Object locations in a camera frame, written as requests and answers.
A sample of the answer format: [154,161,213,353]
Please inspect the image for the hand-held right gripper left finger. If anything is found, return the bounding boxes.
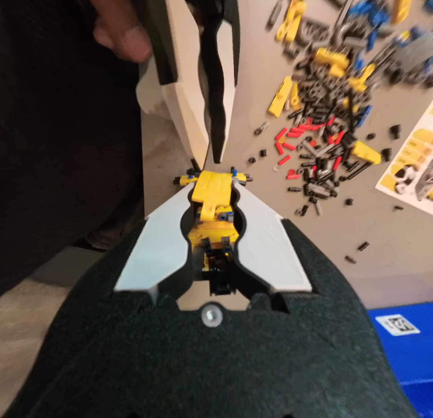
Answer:
[114,183,200,305]

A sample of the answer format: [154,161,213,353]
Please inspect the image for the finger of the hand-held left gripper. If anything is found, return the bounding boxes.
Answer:
[200,18,237,164]
[162,0,211,170]

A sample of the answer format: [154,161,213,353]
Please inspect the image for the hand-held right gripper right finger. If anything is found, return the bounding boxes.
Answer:
[231,183,313,293]

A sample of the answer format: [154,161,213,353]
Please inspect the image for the yellow toy brick model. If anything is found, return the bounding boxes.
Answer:
[173,166,253,296]

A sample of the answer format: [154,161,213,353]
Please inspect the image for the person's left hand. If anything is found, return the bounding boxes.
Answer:
[79,0,153,64]

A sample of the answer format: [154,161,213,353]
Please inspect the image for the large yellow curved panel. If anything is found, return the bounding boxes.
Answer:
[267,76,293,118]

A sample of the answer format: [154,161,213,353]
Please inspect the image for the dark grey toy tube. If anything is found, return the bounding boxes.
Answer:
[265,0,283,30]

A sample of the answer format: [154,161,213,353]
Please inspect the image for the pile of toy brick pieces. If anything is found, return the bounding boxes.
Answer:
[265,0,433,219]

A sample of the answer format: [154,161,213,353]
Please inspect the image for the yellow wedge panel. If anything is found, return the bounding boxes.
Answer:
[351,140,382,165]

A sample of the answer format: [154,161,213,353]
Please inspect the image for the dark cloth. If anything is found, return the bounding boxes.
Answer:
[0,0,146,295]

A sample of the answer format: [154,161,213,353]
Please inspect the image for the printed instruction sheet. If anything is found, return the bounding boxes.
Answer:
[375,100,433,216]

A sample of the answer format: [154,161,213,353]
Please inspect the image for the blue box with white tag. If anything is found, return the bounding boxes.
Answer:
[367,301,433,418]

